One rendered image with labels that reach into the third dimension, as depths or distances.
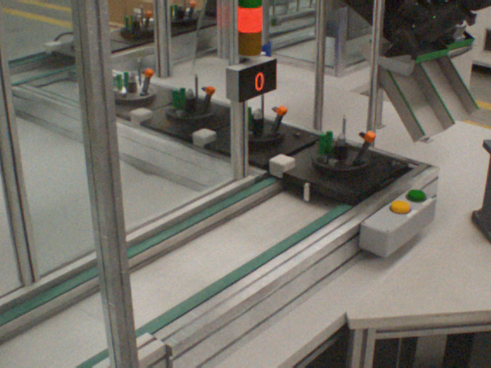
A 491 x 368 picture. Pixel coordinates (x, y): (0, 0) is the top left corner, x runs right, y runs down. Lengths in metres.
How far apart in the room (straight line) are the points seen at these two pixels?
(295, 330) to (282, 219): 0.32
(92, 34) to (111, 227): 0.24
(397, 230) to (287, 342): 0.35
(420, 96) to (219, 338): 0.96
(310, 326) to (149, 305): 0.30
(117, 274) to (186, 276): 0.46
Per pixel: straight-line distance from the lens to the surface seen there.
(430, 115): 1.90
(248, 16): 1.48
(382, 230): 1.46
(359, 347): 1.44
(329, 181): 1.62
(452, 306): 1.44
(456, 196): 1.86
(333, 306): 1.40
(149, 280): 1.37
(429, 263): 1.56
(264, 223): 1.55
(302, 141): 1.83
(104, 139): 0.85
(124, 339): 1.00
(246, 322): 1.27
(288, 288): 1.33
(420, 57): 1.76
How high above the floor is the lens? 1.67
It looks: 26 degrees down
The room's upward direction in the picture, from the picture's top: straight up
